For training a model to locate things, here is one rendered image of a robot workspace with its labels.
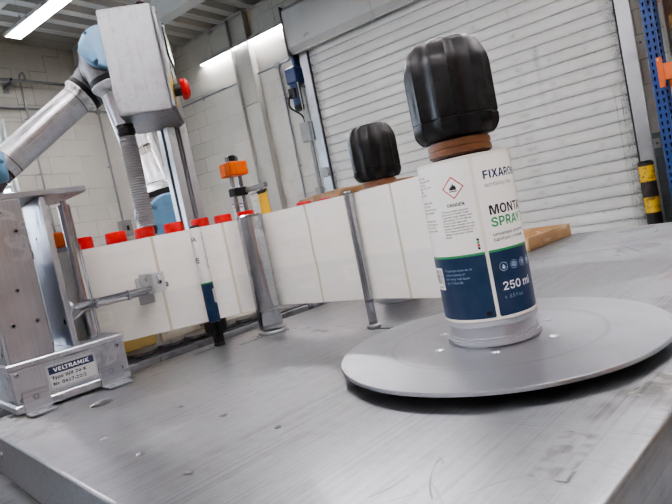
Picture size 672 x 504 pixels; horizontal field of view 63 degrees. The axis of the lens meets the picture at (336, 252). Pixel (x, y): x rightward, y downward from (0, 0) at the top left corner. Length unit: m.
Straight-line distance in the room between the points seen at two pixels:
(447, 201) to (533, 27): 4.89
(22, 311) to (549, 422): 0.59
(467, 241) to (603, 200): 4.68
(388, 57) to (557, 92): 1.71
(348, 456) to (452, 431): 0.07
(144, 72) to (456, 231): 0.71
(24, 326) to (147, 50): 0.55
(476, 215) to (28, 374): 0.55
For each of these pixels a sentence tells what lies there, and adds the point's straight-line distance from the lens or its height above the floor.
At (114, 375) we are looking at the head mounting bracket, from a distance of 0.79.
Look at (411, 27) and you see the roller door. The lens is 5.81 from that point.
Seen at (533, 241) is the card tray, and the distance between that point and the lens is 1.71.
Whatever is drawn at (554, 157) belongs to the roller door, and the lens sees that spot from 5.22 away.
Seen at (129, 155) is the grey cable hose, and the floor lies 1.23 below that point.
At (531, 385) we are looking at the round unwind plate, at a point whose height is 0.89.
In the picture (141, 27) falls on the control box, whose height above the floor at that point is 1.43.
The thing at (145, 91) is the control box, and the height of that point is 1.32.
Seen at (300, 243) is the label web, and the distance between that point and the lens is 0.81.
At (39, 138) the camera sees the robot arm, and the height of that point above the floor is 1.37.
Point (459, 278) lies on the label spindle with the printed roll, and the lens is 0.52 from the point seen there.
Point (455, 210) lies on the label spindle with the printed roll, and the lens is 0.51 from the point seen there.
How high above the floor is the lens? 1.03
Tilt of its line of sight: 3 degrees down
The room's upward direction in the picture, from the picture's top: 12 degrees counter-clockwise
